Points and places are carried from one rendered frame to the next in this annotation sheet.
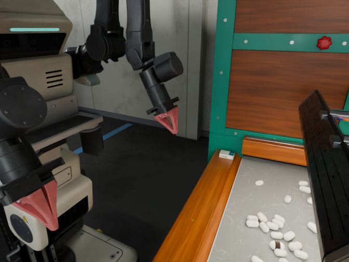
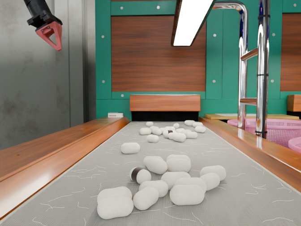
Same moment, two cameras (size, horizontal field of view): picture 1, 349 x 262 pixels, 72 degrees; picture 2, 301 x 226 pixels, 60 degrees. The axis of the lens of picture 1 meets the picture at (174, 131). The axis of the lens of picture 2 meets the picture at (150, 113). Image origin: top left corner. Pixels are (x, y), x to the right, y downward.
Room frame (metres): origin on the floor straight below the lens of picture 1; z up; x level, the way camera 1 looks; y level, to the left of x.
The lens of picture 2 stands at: (-0.17, 0.02, 0.85)
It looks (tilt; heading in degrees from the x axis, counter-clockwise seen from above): 3 degrees down; 340
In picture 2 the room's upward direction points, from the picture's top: straight up
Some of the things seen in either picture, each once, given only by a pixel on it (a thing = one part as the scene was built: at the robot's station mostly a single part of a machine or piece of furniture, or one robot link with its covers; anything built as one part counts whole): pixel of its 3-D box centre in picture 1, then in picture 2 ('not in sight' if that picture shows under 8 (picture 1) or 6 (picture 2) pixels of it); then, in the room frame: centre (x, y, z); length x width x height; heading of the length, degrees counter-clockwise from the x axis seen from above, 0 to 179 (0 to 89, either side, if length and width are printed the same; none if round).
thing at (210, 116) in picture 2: not in sight; (248, 116); (0.69, -0.73, 0.77); 0.33 x 0.15 x 0.01; 67
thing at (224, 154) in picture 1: (227, 154); (115, 115); (0.93, -0.23, 0.77); 0.06 x 0.04 x 0.02; 67
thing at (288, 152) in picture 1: (280, 150); (165, 102); (0.87, -0.44, 0.83); 0.30 x 0.06 x 0.07; 67
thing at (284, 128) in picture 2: not in sight; (269, 136); (0.49, -0.64, 0.72); 0.27 x 0.27 x 0.10
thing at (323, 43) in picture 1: (324, 43); not in sight; (0.86, -0.51, 1.24); 0.04 x 0.02 x 0.05; 67
